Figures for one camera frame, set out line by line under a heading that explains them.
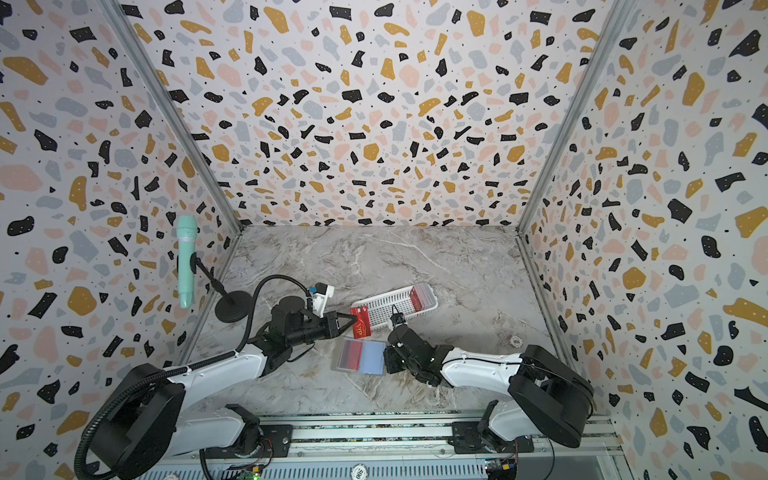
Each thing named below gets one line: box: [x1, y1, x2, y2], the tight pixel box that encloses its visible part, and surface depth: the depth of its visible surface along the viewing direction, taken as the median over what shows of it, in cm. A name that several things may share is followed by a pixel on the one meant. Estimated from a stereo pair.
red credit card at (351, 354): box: [339, 339, 363, 371], surface depth 89 cm
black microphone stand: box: [190, 252, 254, 323], surface depth 97 cm
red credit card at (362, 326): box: [350, 306, 372, 339], surface depth 85 cm
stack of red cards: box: [410, 284, 426, 311], surface depth 99 cm
